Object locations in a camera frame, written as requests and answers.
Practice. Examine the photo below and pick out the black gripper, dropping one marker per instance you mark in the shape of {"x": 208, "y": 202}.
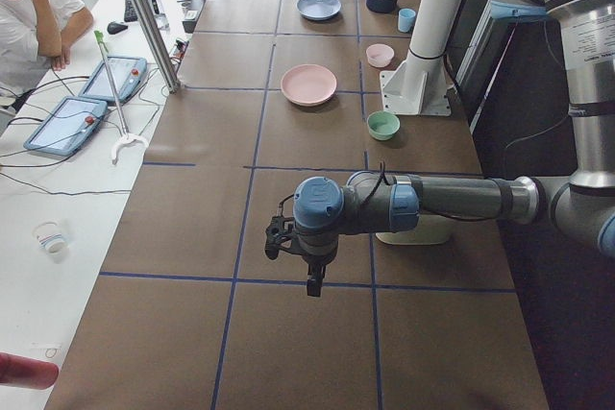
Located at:
{"x": 315, "y": 259}

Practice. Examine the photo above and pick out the blue plate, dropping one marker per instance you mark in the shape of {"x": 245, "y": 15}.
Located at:
{"x": 318, "y": 10}

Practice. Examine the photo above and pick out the pink plate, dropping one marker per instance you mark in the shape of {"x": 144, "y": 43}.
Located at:
{"x": 308, "y": 82}

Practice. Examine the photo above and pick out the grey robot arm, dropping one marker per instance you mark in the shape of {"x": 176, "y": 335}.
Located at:
{"x": 581, "y": 205}

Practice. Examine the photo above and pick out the light blue cup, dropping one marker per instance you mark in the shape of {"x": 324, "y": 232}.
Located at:
{"x": 406, "y": 20}

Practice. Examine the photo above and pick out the pink bowl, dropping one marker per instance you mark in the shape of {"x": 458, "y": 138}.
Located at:
{"x": 379, "y": 55}

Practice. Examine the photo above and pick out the white toaster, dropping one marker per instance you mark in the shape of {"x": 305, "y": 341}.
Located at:
{"x": 430, "y": 230}

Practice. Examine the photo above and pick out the cream plate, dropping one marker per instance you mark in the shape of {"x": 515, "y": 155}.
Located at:
{"x": 309, "y": 103}

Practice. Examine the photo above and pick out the green bowl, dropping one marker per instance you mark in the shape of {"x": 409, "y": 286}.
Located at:
{"x": 383, "y": 125}

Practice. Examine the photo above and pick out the black keyboard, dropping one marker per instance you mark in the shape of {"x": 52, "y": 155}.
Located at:
{"x": 130, "y": 14}

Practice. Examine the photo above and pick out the black computer mouse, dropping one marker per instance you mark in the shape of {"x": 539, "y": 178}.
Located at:
{"x": 114, "y": 28}

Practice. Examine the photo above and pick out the teach pendant tablet far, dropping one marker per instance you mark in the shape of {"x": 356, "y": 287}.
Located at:
{"x": 127, "y": 74}

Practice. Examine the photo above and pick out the teach pendant tablet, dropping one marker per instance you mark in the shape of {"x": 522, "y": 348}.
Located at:
{"x": 127, "y": 74}
{"x": 67, "y": 127}

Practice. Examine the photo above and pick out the reacher grabber stick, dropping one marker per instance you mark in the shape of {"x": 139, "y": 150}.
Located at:
{"x": 126, "y": 138}

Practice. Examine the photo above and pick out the paper cup on side table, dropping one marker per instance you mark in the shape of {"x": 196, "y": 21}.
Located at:
{"x": 51, "y": 239}

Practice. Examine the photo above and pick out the seated man in white shirt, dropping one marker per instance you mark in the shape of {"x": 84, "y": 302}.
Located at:
{"x": 36, "y": 36}

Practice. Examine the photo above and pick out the teach pendant tablet near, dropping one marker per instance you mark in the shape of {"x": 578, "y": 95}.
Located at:
{"x": 67, "y": 127}

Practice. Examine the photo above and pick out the red cylinder object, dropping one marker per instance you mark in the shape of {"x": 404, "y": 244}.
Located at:
{"x": 25, "y": 372}

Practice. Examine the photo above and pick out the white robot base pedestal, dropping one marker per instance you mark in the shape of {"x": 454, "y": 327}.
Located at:
{"x": 418, "y": 86}

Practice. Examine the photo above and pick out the aluminium frame post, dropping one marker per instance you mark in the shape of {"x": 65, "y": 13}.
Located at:
{"x": 153, "y": 37}

